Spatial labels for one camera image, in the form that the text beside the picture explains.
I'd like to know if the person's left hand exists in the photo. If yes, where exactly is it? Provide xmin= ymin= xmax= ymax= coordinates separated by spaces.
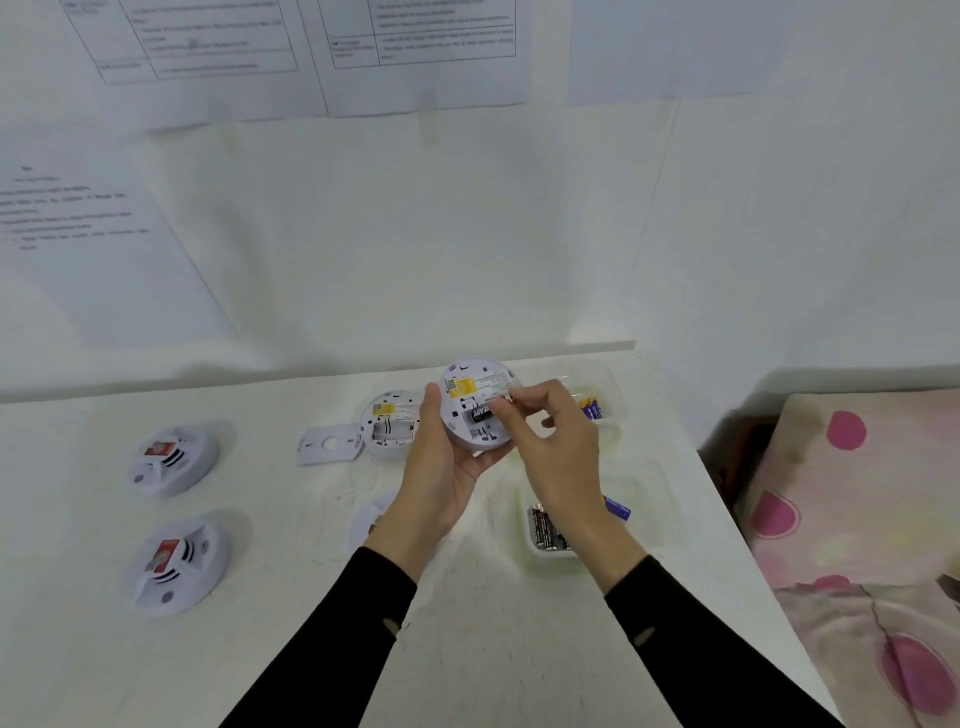
xmin=371 ymin=383 xmax=517 ymax=553

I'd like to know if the person's right hand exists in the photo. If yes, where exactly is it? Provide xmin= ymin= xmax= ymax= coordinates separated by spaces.
xmin=488 ymin=378 xmax=631 ymax=560

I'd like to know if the white round smoke detector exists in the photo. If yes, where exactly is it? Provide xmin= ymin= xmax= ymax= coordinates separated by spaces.
xmin=128 ymin=425 xmax=221 ymax=500
xmin=123 ymin=517 xmax=230 ymax=619
xmin=438 ymin=358 xmax=525 ymax=454
xmin=359 ymin=389 xmax=425 ymax=460
xmin=348 ymin=491 xmax=451 ymax=560

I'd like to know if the heap of dark batteries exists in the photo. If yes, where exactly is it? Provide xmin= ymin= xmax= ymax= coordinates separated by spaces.
xmin=527 ymin=494 xmax=633 ymax=554

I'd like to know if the mounting plate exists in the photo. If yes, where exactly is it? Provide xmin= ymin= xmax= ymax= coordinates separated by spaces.
xmin=296 ymin=423 xmax=367 ymax=468

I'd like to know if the person's right forearm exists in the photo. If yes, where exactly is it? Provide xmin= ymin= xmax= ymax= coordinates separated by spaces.
xmin=558 ymin=517 xmax=849 ymax=728

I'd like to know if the person's left forearm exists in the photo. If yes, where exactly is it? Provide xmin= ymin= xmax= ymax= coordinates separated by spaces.
xmin=221 ymin=524 xmax=440 ymax=728

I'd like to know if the clear plastic container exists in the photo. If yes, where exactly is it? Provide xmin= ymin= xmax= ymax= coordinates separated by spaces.
xmin=517 ymin=458 xmax=676 ymax=575
xmin=558 ymin=362 xmax=628 ymax=455

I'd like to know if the pink dotted pillow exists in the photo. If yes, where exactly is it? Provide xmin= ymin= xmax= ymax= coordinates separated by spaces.
xmin=738 ymin=389 xmax=960 ymax=594

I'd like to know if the pink dotted bedsheet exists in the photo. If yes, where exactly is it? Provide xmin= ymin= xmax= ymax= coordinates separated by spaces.
xmin=776 ymin=581 xmax=960 ymax=728

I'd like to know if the white paper with text lines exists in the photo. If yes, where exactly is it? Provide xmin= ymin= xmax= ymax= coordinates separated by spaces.
xmin=0 ymin=134 xmax=241 ymax=346

